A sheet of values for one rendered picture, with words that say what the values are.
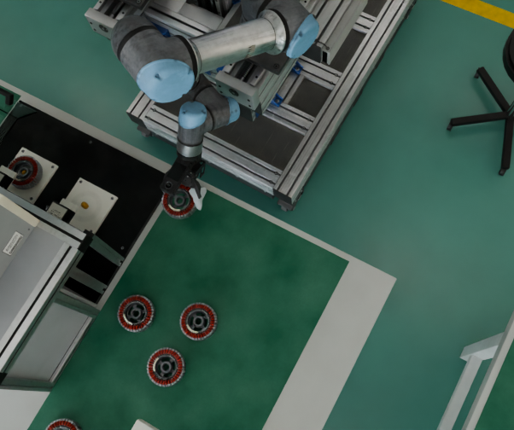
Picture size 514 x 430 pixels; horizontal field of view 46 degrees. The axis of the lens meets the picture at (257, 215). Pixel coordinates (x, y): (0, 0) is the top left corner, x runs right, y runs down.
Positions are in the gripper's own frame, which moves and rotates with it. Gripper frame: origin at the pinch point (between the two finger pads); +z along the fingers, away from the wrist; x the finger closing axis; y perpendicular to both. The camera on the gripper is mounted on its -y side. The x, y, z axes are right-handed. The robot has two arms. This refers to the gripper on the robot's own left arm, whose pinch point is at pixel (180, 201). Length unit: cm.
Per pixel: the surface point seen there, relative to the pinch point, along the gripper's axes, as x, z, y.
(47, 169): 47.1, 7.1, -6.9
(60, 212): 27.0, 1.0, -24.2
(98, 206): 24.4, 8.6, -9.6
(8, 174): 51, 3, -19
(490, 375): -105, 8, -1
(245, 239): -22.9, 5.4, 2.7
